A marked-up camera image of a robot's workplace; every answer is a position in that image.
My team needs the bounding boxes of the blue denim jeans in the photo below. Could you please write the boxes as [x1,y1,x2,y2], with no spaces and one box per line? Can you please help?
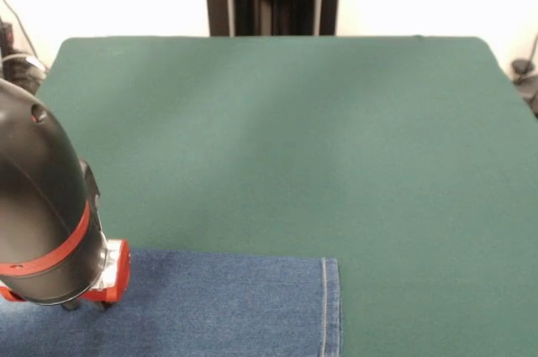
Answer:
[0,247,342,357]

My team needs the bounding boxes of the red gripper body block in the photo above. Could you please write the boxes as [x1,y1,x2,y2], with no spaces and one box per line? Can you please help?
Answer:
[0,238,131,304]

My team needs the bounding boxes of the dark green table cloth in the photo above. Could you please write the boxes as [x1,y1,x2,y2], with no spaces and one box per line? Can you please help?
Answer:
[0,34,538,357]

